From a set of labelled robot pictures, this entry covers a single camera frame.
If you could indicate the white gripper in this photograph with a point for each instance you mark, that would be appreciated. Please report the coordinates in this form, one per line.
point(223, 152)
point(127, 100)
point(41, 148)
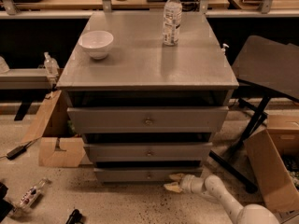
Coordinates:
point(187, 184)

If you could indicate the grey bottom drawer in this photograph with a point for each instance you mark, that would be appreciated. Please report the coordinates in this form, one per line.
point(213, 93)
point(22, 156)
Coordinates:
point(141, 174)

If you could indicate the grey drawer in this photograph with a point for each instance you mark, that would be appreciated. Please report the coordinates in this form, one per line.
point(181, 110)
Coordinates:
point(147, 151)
point(141, 174)
point(147, 119)

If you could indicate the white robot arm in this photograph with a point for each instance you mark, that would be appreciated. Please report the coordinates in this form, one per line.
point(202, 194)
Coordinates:
point(212, 189)

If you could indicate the grey middle drawer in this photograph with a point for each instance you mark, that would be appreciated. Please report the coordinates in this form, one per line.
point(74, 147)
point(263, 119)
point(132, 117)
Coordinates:
point(147, 151)

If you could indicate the grey top drawer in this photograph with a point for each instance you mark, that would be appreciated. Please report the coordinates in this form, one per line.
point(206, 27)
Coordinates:
point(147, 119)

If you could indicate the cardboard box at right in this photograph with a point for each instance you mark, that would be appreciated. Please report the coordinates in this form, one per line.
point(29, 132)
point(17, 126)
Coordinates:
point(265, 149)

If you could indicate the cardboard box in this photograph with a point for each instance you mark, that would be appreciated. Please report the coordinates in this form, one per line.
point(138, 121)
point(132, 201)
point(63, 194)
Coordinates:
point(265, 149)
point(58, 147)

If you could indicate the black object bottom edge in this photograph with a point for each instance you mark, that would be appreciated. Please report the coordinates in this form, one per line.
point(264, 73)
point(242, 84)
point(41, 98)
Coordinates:
point(75, 217)

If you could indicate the cardboard box at left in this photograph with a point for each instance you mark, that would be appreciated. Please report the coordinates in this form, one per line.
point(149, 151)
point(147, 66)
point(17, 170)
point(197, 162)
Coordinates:
point(58, 147)

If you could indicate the small white pump bottle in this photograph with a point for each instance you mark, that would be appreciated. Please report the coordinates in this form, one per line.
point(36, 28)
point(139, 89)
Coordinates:
point(224, 48)

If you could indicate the plastic bottle on floor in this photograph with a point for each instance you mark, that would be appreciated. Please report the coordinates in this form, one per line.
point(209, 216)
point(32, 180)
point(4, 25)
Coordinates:
point(23, 206)

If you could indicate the black folding side table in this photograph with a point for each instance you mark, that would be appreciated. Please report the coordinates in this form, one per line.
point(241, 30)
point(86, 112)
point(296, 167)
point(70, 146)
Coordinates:
point(273, 68)

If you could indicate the white ceramic bowl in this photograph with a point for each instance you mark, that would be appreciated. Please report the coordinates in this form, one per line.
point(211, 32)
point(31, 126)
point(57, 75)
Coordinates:
point(97, 44)

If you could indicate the black power adapter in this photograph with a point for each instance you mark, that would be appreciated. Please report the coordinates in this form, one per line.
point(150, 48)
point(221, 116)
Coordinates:
point(17, 151)

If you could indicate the sanitizer bottle on shelf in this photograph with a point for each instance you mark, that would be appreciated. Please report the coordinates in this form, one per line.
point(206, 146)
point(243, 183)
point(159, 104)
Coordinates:
point(51, 65)

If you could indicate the black device left edge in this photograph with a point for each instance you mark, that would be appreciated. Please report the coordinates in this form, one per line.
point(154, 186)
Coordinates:
point(5, 206)

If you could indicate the clear plastic water bottle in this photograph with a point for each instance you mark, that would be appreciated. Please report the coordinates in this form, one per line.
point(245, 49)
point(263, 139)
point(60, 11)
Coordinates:
point(172, 21)

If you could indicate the grey low shelf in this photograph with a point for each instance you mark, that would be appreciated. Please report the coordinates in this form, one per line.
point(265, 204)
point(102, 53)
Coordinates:
point(27, 79)

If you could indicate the clear bottle far left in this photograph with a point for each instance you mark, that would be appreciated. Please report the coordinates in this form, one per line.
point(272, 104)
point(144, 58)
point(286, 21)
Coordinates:
point(3, 66)

